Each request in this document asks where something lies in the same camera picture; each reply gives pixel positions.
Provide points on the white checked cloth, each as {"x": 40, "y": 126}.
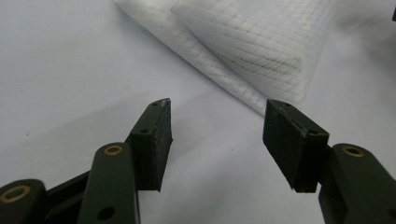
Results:
{"x": 249, "y": 53}

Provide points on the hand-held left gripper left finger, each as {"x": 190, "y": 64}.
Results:
{"x": 152, "y": 146}

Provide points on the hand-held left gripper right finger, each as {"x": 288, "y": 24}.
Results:
{"x": 291, "y": 146}

